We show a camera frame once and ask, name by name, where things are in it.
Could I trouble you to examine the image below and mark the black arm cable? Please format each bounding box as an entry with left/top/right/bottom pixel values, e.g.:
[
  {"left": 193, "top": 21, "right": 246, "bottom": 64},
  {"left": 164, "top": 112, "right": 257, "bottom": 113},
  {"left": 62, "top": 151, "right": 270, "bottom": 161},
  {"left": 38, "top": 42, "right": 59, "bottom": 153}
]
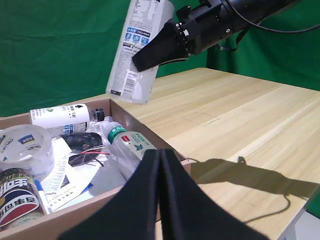
[{"left": 224, "top": 0, "right": 320, "bottom": 34}]

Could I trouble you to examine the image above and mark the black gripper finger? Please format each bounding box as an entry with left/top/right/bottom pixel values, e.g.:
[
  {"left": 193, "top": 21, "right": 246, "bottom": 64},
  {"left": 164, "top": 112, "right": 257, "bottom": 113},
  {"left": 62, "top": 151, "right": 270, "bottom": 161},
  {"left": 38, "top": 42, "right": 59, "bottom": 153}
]
[
  {"left": 159, "top": 149, "right": 271, "bottom": 240},
  {"left": 131, "top": 19, "right": 189, "bottom": 73},
  {"left": 58, "top": 149, "right": 161, "bottom": 240}
]

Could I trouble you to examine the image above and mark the white paper sheet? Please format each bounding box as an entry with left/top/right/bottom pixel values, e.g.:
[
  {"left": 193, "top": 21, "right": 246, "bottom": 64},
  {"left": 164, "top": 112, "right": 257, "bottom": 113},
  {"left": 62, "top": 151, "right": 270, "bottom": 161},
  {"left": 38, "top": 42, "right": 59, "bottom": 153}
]
[{"left": 49, "top": 137, "right": 131, "bottom": 201}]

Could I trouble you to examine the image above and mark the clear bottle green cap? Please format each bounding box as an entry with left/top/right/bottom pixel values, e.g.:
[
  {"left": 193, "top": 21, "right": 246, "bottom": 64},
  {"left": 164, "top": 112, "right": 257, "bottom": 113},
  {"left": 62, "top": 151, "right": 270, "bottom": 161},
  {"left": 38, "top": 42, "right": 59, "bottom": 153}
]
[{"left": 107, "top": 121, "right": 158, "bottom": 181}]

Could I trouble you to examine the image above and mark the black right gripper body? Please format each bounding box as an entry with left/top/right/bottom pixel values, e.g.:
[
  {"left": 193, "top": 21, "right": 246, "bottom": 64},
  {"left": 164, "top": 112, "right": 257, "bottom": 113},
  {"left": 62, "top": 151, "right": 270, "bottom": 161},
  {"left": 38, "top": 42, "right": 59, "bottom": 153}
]
[{"left": 175, "top": 0, "right": 235, "bottom": 57}]

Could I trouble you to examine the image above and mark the clear plastic wrapper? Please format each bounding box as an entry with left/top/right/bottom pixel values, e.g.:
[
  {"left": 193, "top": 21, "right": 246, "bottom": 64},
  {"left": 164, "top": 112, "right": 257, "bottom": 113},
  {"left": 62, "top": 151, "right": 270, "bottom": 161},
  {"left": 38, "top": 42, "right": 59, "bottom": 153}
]
[{"left": 88, "top": 116, "right": 114, "bottom": 141}]

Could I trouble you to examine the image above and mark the black part with red wires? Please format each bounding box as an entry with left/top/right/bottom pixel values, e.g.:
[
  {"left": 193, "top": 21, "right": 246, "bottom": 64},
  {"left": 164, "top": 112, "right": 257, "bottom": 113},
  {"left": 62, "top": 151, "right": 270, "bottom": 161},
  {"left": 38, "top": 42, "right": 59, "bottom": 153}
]
[{"left": 59, "top": 132, "right": 111, "bottom": 168}]

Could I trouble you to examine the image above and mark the brown cardboard monitor box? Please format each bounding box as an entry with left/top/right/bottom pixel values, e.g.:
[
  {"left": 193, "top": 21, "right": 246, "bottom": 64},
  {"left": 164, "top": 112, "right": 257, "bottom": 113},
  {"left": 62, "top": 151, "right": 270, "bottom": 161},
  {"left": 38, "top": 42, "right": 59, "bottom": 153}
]
[{"left": 0, "top": 97, "right": 192, "bottom": 240}]

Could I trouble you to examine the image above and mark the white marker blue cap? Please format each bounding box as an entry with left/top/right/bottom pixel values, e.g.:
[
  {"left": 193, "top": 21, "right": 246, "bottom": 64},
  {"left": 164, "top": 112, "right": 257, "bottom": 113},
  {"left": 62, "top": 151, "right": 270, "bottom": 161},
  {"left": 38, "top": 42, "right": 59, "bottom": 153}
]
[{"left": 33, "top": 179, "right": 53, "bottom": 216}]

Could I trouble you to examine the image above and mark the clear packing tape roll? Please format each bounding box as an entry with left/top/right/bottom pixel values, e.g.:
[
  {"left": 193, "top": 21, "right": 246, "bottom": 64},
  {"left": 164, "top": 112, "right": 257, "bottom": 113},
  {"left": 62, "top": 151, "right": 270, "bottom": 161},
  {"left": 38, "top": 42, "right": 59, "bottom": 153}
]
[{"left": 0, "top": 124, "right": 55, "bottom": 181}]

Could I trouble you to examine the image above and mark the white bottle black cap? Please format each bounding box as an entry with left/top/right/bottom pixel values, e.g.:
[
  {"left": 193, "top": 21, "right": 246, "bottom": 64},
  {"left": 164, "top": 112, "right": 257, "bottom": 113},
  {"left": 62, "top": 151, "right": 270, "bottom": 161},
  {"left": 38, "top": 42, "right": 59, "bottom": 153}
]
[
  {"left": 106, "top": 0, "right": 175, "bottom": 105},
  {"left": 29, "top": 103, "right": 106, "bottom": 137}
]

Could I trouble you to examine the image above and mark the printed white leaflet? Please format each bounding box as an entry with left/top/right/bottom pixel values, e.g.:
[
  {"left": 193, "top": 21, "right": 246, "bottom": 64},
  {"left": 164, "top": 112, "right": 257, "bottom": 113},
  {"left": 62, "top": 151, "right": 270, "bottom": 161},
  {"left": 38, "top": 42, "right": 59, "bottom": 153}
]
[{"left": 41, "top": 159, "right": 95, "bottom": 213}]

